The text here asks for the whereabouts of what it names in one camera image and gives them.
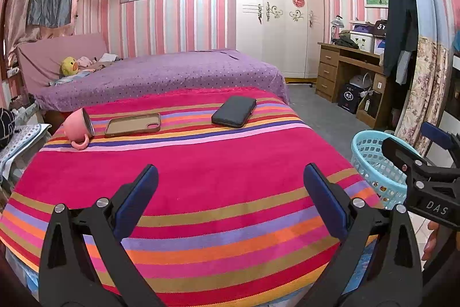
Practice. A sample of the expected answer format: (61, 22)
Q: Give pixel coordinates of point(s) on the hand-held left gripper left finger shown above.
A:
(138, 195)

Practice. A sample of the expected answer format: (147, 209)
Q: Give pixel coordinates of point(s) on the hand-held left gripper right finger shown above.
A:
(323, 195)

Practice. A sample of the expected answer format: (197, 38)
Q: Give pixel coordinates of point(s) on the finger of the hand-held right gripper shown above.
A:
(436, 134)
(402, 154)

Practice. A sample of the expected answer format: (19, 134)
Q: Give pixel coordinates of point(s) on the light blue plastic basket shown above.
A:
(373, 163)

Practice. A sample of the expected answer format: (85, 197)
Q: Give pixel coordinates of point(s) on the person's right hand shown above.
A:
(431, 240)

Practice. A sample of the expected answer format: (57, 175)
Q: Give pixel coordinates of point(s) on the floral cream curtain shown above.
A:
(424, 87)

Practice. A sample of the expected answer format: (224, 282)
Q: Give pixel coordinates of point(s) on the striped pink blanket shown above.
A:
(197, 166)

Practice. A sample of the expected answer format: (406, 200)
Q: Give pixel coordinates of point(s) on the brown phone case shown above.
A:
(129, 125)

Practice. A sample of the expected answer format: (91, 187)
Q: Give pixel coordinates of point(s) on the black cardboard box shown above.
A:
(348, 98)

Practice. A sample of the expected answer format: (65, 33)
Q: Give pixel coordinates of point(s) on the white small fan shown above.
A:
(359, 82)

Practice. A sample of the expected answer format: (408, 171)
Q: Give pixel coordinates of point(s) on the pink mug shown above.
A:
(77, 127)

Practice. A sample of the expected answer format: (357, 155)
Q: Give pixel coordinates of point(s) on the wooden desk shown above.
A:
(327, 69)

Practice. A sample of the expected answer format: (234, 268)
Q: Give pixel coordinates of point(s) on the dark hanging clothing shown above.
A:
(399, 26)

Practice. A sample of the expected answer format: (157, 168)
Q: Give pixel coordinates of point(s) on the white storage box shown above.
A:
(362, 42)

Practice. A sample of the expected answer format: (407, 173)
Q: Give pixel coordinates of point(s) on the black bag white print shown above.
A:
(380, 28)

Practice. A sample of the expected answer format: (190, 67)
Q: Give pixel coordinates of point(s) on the black flat case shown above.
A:
(233, 111)

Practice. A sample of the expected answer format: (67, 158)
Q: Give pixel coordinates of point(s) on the purple dotted bedspread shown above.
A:
(161, 73)

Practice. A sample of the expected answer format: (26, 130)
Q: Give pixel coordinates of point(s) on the polka dot cloth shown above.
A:
(25, 141)

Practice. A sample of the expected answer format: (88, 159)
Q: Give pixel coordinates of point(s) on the dark clothes pile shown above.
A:
(345, 42)

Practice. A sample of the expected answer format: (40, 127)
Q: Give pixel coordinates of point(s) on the pink plush toy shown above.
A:
(85, 61)

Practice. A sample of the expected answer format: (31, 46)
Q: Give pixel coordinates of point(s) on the desk lamp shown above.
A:
(337, 24)

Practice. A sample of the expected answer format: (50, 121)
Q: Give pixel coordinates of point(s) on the yellow duck plush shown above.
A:
(69, 66)

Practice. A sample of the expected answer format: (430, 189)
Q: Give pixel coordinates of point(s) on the black white patterned bag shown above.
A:
(6, 127)

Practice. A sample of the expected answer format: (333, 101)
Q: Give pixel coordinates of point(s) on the white wardrobe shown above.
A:
(280, 48)

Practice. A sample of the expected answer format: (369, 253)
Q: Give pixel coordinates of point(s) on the pink bed headboard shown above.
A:
(46, 51)

